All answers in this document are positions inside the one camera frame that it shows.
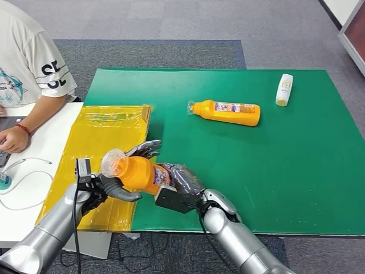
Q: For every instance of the person's hand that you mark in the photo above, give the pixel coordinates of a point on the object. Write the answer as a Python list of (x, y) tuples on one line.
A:
[(14, 140)]

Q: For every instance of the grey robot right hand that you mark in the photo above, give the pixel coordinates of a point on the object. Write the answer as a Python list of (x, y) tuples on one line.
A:
[(185, 179)]

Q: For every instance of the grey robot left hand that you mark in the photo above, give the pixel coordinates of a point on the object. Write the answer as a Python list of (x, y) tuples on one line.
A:
[(117, 189)]

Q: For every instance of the teal round device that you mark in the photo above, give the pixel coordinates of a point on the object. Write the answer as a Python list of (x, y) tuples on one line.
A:
[(4, 182)]

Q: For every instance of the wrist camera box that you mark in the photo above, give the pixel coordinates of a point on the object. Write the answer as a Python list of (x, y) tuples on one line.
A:
[(84, 170), (173, 198)]

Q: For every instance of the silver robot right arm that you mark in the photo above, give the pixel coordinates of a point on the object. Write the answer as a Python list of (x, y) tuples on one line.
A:
[(239, 242)]

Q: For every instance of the orange detergent bottle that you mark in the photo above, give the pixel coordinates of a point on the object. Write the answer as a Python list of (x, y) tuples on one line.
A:
[(205, 111), (139, 174)]

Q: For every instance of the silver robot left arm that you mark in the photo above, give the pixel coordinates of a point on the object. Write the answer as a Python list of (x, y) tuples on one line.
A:
[(45, 234)]

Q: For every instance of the small white bottle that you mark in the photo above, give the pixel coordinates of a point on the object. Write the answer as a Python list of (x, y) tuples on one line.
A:
[(284, 89)]

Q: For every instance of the yellow film-wrapped board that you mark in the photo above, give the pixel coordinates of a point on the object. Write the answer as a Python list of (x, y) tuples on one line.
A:
[(93, 132)]

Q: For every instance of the dark grey laptop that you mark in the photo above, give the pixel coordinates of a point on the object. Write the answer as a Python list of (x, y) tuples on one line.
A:
[(8, 123)]

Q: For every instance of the person's forearm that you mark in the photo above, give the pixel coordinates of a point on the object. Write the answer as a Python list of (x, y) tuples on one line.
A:
[(45, 111)]

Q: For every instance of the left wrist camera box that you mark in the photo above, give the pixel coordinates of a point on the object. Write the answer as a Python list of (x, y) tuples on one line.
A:
[(84, 170)]

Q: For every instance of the white-framed cabinet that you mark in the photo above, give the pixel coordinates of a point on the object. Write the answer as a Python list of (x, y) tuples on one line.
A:
[(356, 34)]

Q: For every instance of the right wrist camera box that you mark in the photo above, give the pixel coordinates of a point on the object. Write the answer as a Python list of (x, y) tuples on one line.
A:
[(173, 198)]

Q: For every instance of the green table mat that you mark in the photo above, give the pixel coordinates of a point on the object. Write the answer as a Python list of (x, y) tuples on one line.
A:
[(299, 151)]

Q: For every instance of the dark keyboard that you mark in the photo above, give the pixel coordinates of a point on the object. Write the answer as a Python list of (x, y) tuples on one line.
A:
[(3, 158)]

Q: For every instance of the person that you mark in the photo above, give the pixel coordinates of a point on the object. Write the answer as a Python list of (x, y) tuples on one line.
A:
[(23, 53)]

